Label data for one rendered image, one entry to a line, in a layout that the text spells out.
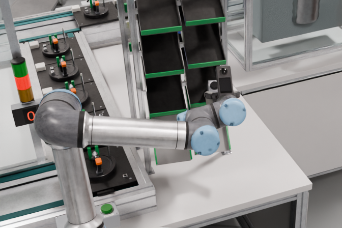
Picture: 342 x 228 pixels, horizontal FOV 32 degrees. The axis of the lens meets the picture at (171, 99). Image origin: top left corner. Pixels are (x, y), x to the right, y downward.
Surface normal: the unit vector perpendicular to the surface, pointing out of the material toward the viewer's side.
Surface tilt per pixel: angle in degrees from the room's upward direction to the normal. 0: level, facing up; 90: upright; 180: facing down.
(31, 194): 0
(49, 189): 0
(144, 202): 90
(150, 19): 25
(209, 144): 74
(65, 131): 62
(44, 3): 0
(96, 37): 90
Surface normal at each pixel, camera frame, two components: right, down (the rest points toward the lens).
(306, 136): 0.31, 0.51
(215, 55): 0.00, -0.53
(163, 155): 0.05, -0.21
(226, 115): 0.04, 0.12
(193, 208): -0.07, -0.83
